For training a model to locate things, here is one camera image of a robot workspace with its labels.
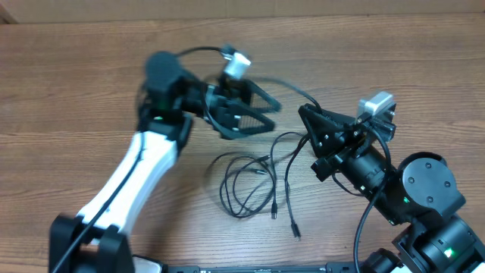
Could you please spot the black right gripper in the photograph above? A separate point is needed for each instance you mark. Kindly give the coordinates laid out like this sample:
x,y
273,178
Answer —
x,y
329,136

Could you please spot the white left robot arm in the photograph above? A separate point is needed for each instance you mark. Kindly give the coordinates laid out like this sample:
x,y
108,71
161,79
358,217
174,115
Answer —
x,y
170,97

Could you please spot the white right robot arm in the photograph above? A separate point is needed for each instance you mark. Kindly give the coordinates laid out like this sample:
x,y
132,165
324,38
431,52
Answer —
x,y
421,192

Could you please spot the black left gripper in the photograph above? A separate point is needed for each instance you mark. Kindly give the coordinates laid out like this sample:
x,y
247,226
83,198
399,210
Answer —
x,y
229,107

